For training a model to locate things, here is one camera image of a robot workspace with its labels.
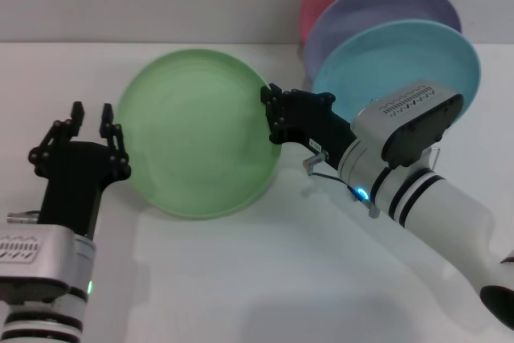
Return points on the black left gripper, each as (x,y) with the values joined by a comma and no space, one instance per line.
(74,182)

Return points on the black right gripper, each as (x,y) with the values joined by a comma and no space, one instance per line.
(317,130)

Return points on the green plastic plate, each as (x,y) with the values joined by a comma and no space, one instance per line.
(192,134)

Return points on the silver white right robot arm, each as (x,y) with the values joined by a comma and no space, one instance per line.
(441,206)

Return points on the pink plastic plate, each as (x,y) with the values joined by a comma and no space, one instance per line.
(321,1)

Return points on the light blue plastic plate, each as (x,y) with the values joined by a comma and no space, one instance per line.
(401,58)

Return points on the purple plastic plate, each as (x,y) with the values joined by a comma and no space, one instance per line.
(361,9)

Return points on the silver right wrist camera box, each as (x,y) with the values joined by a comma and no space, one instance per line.
(409,118)

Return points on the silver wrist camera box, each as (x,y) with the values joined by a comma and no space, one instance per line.
(36,258)
(409,118)

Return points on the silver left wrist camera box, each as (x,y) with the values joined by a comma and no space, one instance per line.
(36,258)

